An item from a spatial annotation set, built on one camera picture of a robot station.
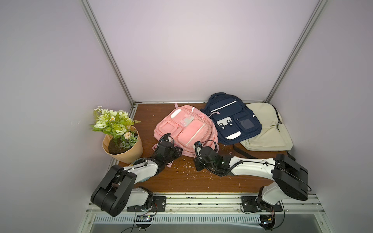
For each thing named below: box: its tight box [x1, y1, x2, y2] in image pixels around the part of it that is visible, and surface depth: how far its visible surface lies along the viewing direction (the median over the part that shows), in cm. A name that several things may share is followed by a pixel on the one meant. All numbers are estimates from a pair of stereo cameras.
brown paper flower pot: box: [101, 125, 144, 165], surface depth 81 cm
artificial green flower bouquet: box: [88, 105, 143, 149], surface depth 75 cm
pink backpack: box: [152, 103, 220, 158], surface depth 102 cm
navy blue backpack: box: [199, 92, 263, 146], surface depth 105 cm
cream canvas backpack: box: [239, 102, 294, 152], surface depth 102 cm
